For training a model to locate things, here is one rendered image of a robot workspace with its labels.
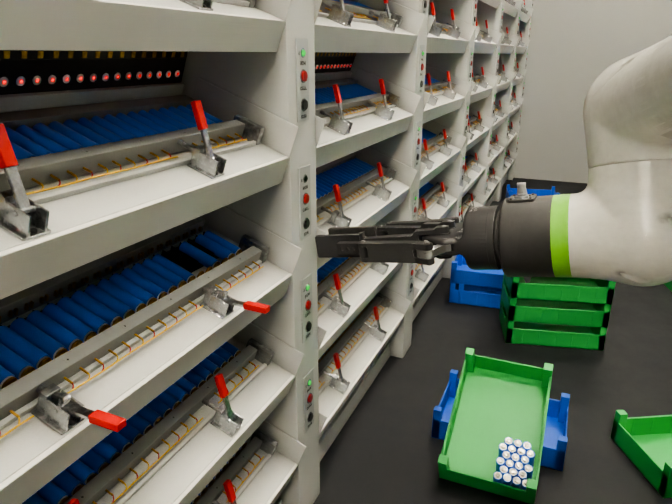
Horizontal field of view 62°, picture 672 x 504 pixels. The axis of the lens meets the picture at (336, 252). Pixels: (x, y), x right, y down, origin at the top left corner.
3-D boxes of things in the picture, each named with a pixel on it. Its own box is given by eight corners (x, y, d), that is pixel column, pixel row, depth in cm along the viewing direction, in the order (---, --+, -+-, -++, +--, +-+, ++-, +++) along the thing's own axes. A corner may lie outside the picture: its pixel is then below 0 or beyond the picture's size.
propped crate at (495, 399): (534, 505, 115) (537, 490, 110) (438, 477, 123) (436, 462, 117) (550, 382, 134) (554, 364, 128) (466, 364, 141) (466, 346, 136)
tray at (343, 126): (407, 130, 148) (428, 80, 142) (307, 172, 96) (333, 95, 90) (342, 99, 153) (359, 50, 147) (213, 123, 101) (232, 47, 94)
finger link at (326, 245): (368, 255, 71) (365, 257, 71) (320, 256, 75) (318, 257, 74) (364, 233, 71) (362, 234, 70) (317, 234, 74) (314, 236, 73)
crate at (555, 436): (565, 420, 142) (570, 393, 139) (562, 471, 125) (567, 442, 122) (449, 393, 153) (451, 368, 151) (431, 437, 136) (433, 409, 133)
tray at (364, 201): (404, 201, 155) (424, 156, 149) (309, 276, 102) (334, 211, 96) (341, 169, 159) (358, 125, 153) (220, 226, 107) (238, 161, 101)
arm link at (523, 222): (553, 296, 59) (561, 269, 67) (547, 189, 56) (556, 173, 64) (495, 295, 62) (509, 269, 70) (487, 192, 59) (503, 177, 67)
